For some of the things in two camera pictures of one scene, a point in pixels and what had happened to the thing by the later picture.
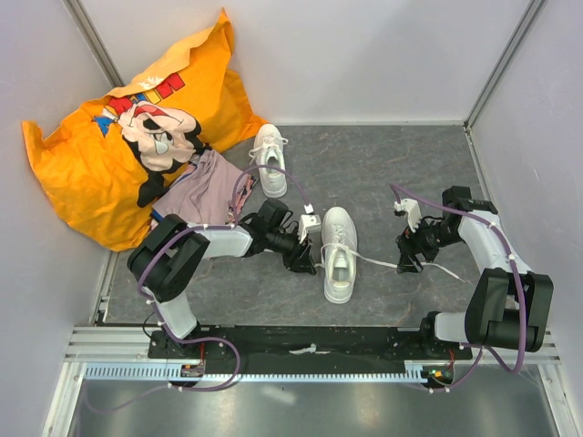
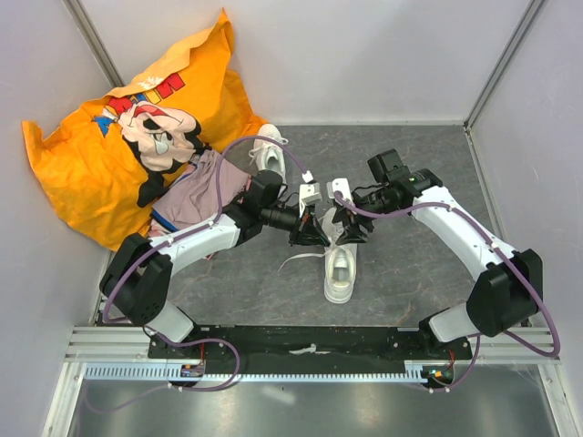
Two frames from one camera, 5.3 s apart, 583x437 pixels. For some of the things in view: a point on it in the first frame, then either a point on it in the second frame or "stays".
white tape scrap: [311, 350] stays
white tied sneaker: [269, 150] stays
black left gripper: [300, 259] to [308, 231]
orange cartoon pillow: [109, 160] stays
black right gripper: [409, 244] to [352, 234]
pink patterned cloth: [204, 195] stays
